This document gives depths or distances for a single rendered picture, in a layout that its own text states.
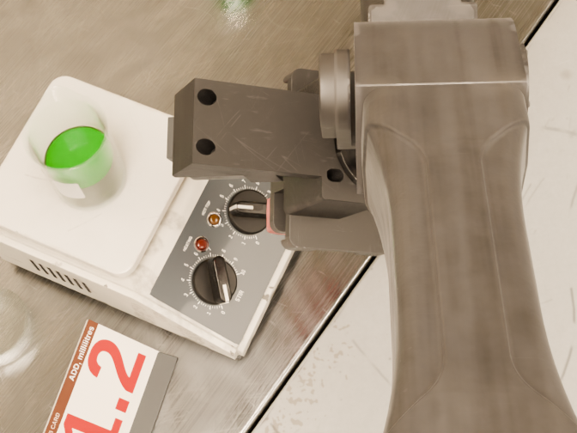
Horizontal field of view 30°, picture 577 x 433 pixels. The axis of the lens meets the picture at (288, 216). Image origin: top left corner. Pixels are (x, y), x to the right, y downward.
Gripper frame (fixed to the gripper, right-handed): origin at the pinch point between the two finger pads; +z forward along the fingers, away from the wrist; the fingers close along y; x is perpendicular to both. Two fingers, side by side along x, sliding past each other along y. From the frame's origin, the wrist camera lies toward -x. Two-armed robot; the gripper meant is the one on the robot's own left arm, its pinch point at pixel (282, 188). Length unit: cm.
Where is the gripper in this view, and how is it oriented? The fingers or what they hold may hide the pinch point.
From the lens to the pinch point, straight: 69.1
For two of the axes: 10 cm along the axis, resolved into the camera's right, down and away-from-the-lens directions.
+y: -0.1, 9.9, -1.6
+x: 9.2, 0.8, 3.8
